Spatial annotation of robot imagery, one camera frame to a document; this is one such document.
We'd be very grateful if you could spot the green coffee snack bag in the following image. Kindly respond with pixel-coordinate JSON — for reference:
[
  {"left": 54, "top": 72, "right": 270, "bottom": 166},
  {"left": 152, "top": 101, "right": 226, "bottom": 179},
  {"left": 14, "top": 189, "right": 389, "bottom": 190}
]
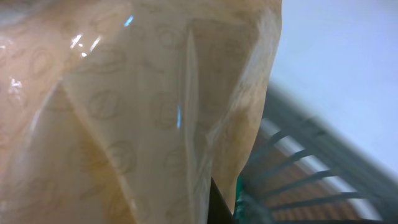
[{"left": 233, "top": 176, "right": 268, "bottom": 224}]

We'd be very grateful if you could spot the beige brown pouch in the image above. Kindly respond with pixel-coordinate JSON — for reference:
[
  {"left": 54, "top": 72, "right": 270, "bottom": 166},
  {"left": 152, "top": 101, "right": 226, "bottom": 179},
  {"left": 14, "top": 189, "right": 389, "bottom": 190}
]
[{"left": 1, "top": 0, "right": 282, "bottom": 223}]

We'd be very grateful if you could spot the grey plastic basket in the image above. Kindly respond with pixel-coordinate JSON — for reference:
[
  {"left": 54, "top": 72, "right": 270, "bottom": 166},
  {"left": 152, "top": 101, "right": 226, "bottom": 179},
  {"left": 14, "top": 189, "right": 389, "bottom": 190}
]
[{"left": 240, "top": 88, "right": 397, "bottom": 223}]

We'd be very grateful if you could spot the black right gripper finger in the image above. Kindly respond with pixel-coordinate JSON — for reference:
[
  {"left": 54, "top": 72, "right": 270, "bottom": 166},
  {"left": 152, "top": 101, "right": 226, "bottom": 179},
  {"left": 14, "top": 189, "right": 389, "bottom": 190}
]
[{"left": 207, "top": 179, "right": 235, "bottom": 224}]

